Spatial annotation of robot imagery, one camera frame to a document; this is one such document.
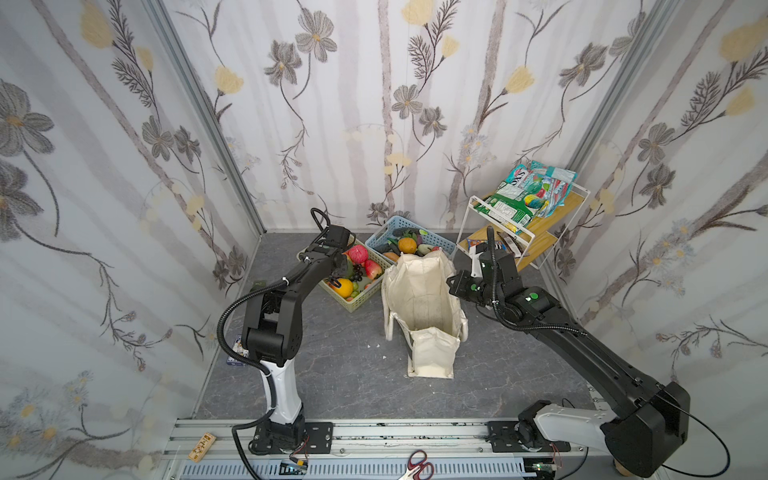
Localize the floral canvas tote bag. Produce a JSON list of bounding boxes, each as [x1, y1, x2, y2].
[[381, 250, 469, 379]]

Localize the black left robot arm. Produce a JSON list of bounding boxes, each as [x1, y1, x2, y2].
[[216, 207, 352, 455]]

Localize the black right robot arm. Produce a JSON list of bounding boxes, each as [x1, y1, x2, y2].
[[446, 246, 690, 478]]

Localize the green plastic fruit basket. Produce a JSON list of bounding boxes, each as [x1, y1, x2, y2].
[[319, 240, 395, 313]]

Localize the orange toy fruit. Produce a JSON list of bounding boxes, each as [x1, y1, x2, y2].
[[330, 278, 355, 299]]

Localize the red toy apple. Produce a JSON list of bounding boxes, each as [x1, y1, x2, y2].
[[364, 259, 384, 281]]

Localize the orange toy tangerine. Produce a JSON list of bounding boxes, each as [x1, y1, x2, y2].
[[398, 237, 418, 254]]

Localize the blue plastic vegetable basket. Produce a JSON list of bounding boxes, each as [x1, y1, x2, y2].
[[365, 215, 456, 257]]

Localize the green snack packet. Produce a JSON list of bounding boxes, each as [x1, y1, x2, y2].
[[474, 183, 546, 227]]

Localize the teal snack packet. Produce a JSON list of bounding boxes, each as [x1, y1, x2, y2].
[[505, 161, 578, 218]]

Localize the wooden tag block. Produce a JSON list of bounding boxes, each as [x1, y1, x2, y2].
[[188, 432, 217, 463]]

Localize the white wire wooden shelf rack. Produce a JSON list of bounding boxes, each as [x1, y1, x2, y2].
[[453, 183, 591, 271]]

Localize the red handled scissors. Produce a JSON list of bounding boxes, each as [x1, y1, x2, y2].
[[399, 449, 435, 480]]

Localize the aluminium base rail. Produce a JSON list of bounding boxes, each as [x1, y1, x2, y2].
[[157, 418, 622, 479]]

